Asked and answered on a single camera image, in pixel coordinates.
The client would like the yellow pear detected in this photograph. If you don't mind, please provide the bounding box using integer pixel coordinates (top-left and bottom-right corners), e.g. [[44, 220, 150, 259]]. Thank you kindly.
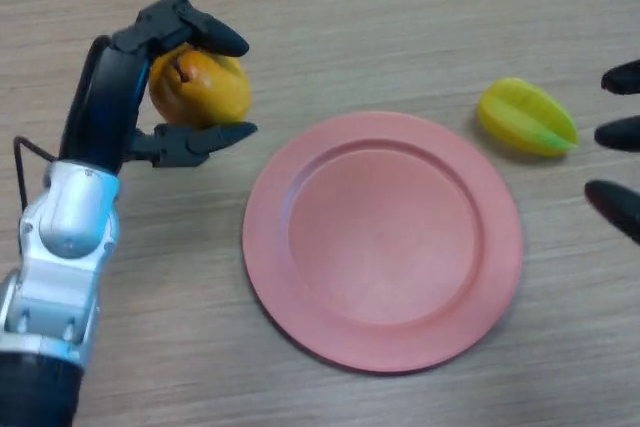
[[148, 44, 252, 131]]

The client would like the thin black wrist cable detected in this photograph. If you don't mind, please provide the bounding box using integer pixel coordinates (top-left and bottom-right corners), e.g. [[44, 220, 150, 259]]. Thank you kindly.
[[13, 135, 60, 209]]

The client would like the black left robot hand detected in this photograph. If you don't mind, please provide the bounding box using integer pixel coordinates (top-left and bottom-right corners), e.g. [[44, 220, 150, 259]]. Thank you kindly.
[[58, 0, 259, 178]]

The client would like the yellow green starfruit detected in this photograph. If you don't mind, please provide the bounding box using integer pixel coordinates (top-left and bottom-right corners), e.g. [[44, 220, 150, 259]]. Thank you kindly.
[[477, 77, 580, 158]]

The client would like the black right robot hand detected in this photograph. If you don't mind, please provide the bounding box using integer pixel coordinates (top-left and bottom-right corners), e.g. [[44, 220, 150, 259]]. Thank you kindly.
[[584, 59, 640, 246]]

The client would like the pink round plate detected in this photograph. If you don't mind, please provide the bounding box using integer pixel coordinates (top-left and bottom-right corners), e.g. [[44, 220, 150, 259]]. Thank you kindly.
[[242, 111, 525, 374]]

